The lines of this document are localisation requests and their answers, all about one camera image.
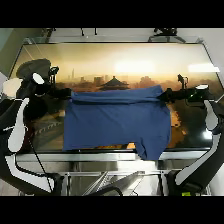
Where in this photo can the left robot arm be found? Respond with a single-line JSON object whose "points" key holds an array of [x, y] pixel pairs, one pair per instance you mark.
{"points": [[16, 133]]}

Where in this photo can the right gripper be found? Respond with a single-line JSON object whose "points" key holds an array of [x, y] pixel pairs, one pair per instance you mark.
{"points": [[166, 95]]}

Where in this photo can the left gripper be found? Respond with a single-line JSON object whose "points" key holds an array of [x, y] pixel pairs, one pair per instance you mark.
{"points": [[62, 93]]}

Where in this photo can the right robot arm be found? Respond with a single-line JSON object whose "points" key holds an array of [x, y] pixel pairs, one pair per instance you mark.
{"points": [[208, 120]]}

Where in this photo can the silver frame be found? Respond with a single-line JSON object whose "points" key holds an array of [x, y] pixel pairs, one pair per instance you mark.
{"points": [[110, 173]]}

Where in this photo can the blue T-shirt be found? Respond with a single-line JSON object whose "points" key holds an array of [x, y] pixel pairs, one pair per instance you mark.
{"points": [[116, 120]]}

